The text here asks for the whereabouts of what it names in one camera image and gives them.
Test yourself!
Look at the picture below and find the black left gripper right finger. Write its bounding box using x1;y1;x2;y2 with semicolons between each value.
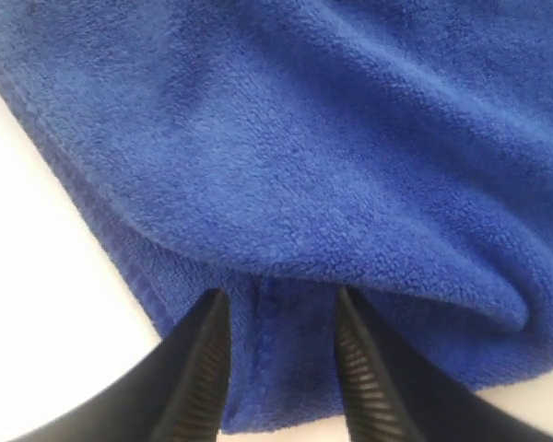
334;287;448;442

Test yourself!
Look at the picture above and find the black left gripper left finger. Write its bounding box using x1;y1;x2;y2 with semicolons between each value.
22;289;231;442

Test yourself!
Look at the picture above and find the blue microfibre cloth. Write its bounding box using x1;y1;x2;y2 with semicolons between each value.
0;1;553;434

